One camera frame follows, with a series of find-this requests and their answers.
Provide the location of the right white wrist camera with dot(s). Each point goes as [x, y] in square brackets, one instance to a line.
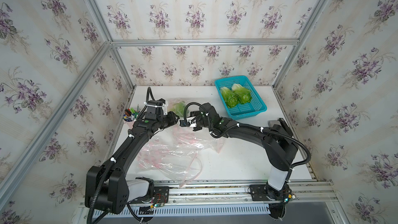
[193, 121]

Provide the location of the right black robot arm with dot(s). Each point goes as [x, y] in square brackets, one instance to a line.
[284, 152]

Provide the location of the green chinese cabbage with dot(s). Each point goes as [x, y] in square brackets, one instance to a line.
[229, 97]

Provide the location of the pink pen cup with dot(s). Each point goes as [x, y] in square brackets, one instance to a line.
[129, 123]

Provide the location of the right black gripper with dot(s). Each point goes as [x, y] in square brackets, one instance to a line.
[195, 113]

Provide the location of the clear zip-top bag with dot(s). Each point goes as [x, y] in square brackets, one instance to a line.
[181, 165]
[199, 140]
[169, 105]

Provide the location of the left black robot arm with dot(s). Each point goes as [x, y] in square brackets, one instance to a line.
[107, 190]

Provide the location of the teal plastic basket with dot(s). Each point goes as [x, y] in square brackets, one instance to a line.
[241, 111]

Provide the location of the grey whiteboard eraser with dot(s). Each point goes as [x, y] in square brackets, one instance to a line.
[281, 126]

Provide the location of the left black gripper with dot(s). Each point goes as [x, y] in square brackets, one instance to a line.
[171, 119]

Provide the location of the coloured pens bundle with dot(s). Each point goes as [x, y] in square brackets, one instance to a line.
[130, 114]

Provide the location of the bagged cabbage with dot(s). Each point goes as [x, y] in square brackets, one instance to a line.
[243, 94]
[178, 108]

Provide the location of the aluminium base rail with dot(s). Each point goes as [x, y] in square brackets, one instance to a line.
[201, 192]

